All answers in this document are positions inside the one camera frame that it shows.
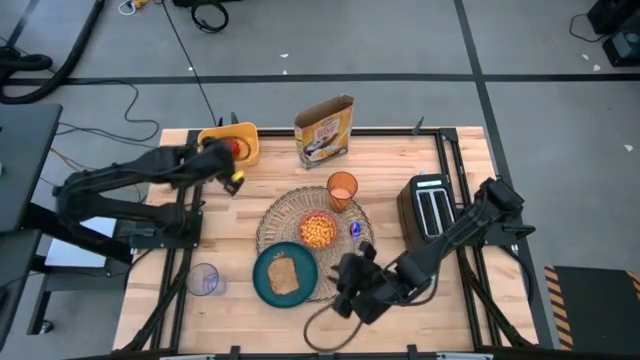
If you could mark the black office desk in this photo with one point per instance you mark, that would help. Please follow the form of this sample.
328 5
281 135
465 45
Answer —
25 160

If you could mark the iridescent spoon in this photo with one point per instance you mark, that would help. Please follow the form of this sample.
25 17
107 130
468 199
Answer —
355 229

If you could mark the teal plate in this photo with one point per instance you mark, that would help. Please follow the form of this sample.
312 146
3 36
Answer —
307 270

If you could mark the orange plastic tumbler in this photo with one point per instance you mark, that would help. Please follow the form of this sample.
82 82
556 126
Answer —
342 192

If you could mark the round woven placemat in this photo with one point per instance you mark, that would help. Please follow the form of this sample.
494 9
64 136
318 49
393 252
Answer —
285 215

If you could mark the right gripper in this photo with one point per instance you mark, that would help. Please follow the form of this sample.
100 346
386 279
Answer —
375 290

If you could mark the patterned ceramic bowl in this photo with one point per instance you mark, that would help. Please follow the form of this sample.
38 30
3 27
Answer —
300 230

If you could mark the brown toast slice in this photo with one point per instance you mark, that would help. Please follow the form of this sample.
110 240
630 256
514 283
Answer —
283 275

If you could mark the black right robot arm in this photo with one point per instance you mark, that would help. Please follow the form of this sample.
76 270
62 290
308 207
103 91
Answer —
450 235

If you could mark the Panda Puffs cereal box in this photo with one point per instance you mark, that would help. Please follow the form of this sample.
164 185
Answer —
325 135

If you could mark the black toaster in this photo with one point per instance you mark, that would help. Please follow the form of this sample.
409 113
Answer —
415 200

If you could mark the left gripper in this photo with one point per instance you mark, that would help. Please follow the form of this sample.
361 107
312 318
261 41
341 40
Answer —
231 182

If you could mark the yellow cereal puffs heap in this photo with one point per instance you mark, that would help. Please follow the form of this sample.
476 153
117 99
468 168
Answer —
317 231

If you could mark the white metal bracket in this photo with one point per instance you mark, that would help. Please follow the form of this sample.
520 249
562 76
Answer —
187 357

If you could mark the clear glass tumbler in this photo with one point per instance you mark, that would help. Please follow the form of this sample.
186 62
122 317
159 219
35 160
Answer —
202 279

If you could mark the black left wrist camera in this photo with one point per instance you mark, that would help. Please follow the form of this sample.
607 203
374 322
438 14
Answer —
212 161

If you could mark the black rig frame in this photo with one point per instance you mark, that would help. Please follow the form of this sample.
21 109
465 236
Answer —
385 132

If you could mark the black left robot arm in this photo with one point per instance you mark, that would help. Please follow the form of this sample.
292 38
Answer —
125 170

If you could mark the red apple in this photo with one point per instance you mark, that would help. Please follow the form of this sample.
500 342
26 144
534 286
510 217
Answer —
234 148

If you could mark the yellow white power plug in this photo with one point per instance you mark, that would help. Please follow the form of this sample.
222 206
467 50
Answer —
131 6

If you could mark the yellow plastic bin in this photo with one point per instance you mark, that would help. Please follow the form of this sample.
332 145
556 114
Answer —
250 135

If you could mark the black hazard striped mat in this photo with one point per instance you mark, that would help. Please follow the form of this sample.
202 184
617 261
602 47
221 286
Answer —
595 310

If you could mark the black equipment case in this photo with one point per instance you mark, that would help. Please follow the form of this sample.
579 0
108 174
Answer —
615 15
625 50

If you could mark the white floor board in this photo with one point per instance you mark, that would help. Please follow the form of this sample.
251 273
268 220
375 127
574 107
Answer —
70 255

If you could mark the black side table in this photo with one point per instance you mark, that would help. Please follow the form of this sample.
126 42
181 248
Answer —
15 280

